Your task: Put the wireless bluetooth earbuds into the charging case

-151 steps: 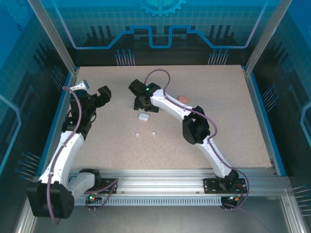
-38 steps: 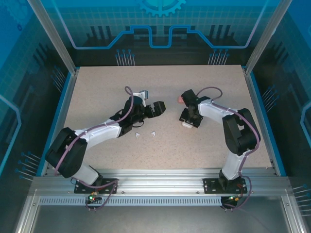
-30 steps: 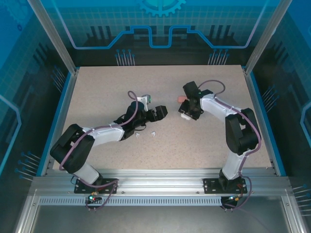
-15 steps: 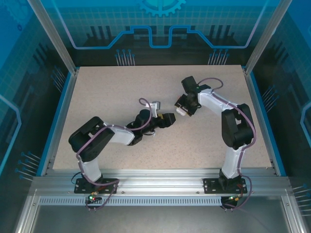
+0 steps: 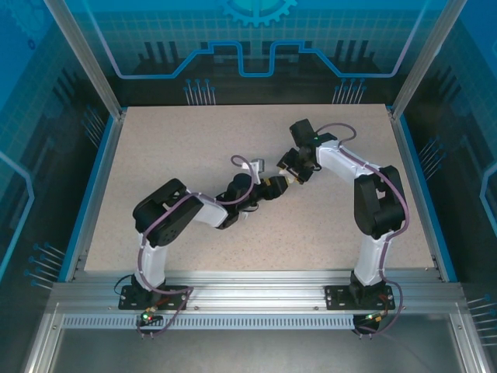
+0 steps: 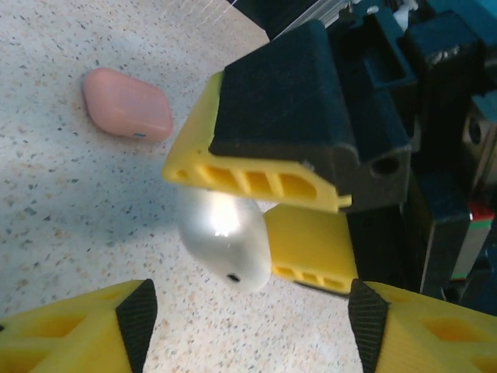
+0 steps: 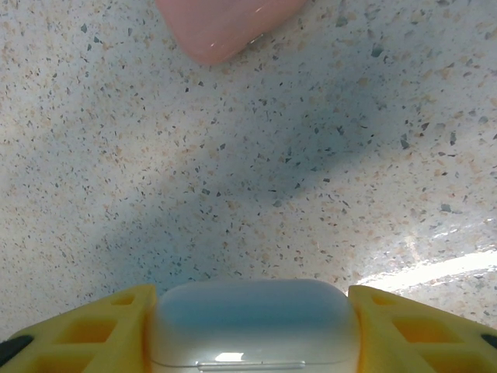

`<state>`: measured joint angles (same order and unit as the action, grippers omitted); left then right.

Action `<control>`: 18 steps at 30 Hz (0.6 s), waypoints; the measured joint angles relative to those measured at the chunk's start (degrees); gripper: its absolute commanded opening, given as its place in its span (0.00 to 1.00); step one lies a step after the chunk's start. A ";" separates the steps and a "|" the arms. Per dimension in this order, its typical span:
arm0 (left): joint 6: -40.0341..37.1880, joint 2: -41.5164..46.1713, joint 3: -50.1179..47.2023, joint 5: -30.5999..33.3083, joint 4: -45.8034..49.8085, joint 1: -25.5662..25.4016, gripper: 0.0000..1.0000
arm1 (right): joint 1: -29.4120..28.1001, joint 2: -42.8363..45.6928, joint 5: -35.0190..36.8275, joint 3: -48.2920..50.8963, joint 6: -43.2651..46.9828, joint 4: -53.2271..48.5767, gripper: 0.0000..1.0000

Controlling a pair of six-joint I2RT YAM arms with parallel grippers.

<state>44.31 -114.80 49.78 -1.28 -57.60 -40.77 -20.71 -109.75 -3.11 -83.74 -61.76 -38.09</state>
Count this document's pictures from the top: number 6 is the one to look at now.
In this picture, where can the white earbud charging case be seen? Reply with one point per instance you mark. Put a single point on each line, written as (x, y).
(225, 241)

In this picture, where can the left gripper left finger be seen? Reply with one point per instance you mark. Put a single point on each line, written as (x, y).
(58, 342)

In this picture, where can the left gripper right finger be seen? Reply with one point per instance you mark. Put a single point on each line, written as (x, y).
(427, 342)

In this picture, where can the pink earbud charging case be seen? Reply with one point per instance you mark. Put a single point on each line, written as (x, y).
(124, 105)

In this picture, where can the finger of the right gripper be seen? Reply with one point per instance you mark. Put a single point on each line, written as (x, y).
(306, 245)
(272, 97)

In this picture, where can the aluminium extrusion mounting rail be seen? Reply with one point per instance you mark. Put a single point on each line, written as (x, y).
(330, 9)

